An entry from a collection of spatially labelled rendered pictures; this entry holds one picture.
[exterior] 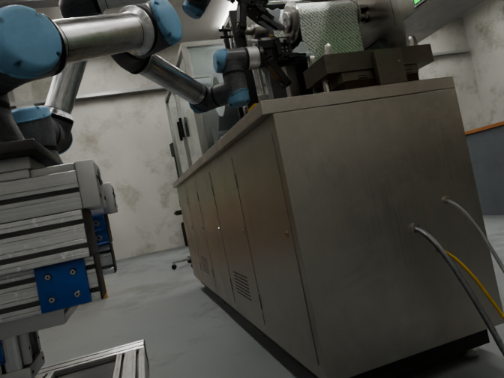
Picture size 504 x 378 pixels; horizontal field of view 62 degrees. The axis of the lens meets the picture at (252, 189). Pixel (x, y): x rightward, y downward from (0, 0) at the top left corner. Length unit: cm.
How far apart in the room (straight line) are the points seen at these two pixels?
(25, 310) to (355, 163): 90
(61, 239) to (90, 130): 799
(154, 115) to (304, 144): 773
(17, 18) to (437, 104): 115
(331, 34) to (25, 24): 110
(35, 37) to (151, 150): 790
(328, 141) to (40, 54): 77
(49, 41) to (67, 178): 24
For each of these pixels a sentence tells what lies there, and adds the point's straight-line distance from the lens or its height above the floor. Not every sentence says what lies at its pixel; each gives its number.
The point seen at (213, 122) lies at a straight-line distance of 249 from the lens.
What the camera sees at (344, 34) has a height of 116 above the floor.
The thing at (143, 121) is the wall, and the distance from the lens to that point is 882.
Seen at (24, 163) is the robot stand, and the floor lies 78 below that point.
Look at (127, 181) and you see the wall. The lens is 863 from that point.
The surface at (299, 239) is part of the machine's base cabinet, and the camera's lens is 118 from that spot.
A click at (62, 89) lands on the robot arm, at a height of 112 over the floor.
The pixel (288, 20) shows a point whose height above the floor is 125.
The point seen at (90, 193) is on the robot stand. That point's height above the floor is 71.
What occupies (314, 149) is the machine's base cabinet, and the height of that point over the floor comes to 74.
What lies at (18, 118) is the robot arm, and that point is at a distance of 143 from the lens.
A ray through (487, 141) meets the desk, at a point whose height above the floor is 74.
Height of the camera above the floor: 64
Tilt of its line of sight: 1 degrees up
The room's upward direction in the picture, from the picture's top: 11 degrees counter-clockwise
